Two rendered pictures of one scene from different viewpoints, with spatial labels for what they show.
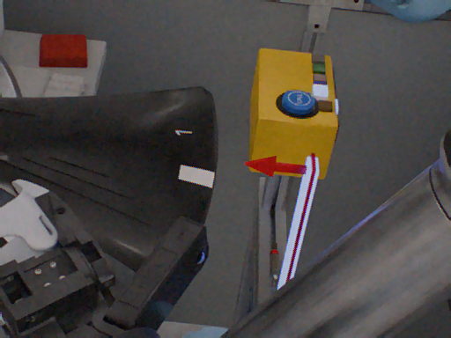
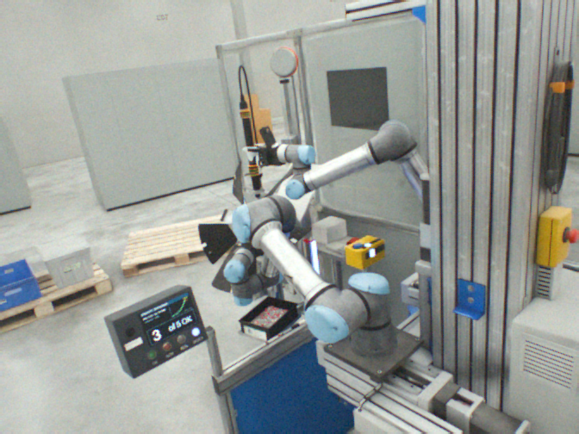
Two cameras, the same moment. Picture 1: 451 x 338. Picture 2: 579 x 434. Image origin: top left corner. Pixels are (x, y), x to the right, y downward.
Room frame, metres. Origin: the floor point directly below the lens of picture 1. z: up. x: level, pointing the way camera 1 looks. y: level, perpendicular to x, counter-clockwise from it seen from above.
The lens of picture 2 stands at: (-0.41, -1.41, 1.91)
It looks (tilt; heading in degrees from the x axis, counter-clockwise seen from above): 20 degrees down; 56
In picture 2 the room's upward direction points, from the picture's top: 8 degrees counter-clockwise
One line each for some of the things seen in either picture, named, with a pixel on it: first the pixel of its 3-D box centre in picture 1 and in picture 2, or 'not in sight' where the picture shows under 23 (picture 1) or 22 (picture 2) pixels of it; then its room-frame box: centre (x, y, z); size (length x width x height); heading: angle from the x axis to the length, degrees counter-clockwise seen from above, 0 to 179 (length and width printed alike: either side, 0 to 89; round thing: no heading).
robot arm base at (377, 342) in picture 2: not in sight; (372, 329); (0.41, -0.58, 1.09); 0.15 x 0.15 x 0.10
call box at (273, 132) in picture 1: (290, 115); (365, 253); (0.89, -0.08, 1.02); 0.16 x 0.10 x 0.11; 3
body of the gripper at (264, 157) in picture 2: not in sight; (271, 154); (0.61, 0.14, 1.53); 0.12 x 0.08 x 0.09; 103
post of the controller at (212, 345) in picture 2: not in sight; (213, 351); (0.07, -0.12, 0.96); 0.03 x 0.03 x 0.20; 3
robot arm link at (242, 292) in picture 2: not in sight; (245, 288); (0.29, -0.02, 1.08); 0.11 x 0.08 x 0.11; 1
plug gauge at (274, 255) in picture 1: (274, 265); not in sight; (0.77, -0.09, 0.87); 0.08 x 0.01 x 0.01; 1
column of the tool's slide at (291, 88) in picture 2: not in sight; (304, 224); (1.15, 0.71, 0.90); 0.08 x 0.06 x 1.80; 128
